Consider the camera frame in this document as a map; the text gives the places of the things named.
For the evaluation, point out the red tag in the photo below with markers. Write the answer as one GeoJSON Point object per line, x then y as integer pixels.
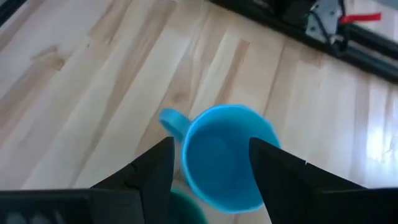
{"type": "Point", "coordinates": [360, 17]}

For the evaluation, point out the light blue plastic mug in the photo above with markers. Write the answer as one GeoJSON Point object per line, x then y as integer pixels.
{"type": "Point", "coordinates": [217, 155]}

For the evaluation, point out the green plastic cup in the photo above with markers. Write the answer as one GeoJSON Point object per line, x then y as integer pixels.
{"type": "Point", "coordinates": [186, 208]}

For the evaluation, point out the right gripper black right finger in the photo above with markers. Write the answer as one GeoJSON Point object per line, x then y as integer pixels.
{"type": "Point", "coordinates": [286, 180]}

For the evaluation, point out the silver corner bracket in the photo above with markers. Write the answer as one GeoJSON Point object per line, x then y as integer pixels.
{"type": "Point", "coordinates": [325, 15]}

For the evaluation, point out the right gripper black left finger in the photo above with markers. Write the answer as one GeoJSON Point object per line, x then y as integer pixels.
{"type": "Point", "coordinates": [152, 174]}

